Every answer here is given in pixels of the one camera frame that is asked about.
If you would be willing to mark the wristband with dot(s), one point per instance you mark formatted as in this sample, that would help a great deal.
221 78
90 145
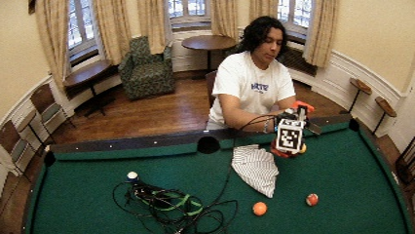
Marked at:
266 126

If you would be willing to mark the white cube of black markers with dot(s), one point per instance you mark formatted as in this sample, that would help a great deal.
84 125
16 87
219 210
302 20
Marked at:
289 136

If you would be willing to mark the yellow billiard ball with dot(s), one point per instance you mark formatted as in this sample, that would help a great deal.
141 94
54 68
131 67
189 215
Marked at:
304 148

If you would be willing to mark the red-orange object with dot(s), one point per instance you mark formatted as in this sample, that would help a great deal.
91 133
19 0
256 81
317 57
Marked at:
280 152

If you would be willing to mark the the person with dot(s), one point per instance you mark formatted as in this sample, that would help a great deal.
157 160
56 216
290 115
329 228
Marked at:
246 84

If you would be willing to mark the dark radiator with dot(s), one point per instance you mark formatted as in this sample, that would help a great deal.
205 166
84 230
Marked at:
298 61

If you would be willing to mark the striped white cloth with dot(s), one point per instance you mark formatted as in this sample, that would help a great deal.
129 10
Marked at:
257 169

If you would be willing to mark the dark wooden chair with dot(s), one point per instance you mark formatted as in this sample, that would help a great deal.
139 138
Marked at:
211 86

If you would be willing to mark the beige curtain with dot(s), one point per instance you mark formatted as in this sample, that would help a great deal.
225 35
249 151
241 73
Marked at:
261 8
225 19
54 39
322 32
112 29
152 26

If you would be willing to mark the red striped billiard ball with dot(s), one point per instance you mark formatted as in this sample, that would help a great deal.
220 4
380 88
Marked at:
312 199

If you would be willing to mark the round wooden table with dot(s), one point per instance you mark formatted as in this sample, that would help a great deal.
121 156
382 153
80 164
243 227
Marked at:
209 42

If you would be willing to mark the orange billiard ball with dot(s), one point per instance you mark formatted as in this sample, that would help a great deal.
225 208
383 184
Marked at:
260 208

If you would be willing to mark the paned window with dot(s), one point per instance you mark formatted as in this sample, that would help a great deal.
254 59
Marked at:
82 24
296 13
188 9

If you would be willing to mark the green patterned armchair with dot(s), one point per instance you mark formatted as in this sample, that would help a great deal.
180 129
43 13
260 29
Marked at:
147 71

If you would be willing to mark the blue and white billiard ball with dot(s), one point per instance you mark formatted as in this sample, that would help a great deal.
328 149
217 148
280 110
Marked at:
132 176

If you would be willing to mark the wooden side table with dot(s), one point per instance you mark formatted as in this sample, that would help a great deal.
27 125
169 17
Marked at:
88 73

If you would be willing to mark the wooden chair with padded back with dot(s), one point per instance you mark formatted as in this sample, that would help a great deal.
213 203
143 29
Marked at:
46 104
12 143

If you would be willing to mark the small wooden wall table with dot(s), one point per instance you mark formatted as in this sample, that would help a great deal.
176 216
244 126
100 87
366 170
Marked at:
361 86
386 106

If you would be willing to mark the dark wooden pool table rail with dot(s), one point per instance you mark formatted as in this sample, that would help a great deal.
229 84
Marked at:
129 143

